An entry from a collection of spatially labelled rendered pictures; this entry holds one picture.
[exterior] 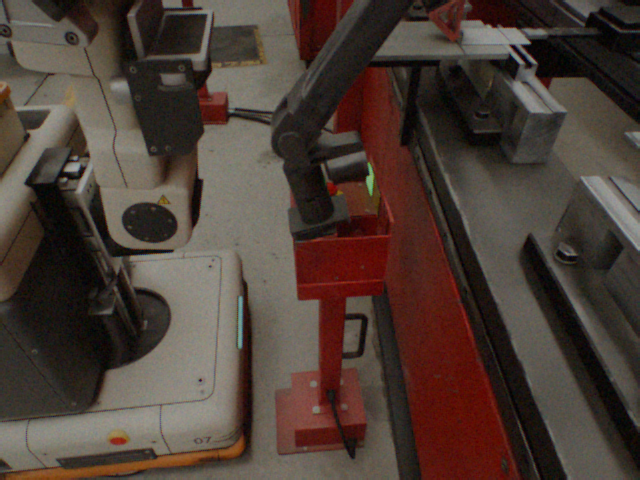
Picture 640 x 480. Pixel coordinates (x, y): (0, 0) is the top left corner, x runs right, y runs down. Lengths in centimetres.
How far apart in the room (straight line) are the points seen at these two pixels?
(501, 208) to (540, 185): 10
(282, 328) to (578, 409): 121
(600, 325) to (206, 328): 98
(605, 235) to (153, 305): 115
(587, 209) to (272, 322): 120
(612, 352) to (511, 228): 23
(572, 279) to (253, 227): 157
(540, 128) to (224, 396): 89
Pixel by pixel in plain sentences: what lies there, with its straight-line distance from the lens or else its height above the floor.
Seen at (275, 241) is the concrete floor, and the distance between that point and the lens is 194.
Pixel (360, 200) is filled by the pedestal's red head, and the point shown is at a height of 78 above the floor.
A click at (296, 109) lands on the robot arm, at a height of 103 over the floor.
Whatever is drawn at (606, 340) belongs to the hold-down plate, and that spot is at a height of 91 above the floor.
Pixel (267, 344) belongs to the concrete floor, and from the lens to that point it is 159.
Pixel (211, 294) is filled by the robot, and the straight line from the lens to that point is 138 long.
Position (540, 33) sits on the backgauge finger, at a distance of 104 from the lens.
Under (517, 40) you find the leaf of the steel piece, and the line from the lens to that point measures 100.
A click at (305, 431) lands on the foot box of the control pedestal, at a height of 11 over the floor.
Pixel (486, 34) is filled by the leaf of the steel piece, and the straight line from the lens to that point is 101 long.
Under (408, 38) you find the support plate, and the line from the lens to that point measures 96.
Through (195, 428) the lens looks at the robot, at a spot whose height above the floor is 25.
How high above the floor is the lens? 130
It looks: 43 degrees down
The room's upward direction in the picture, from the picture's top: straight up
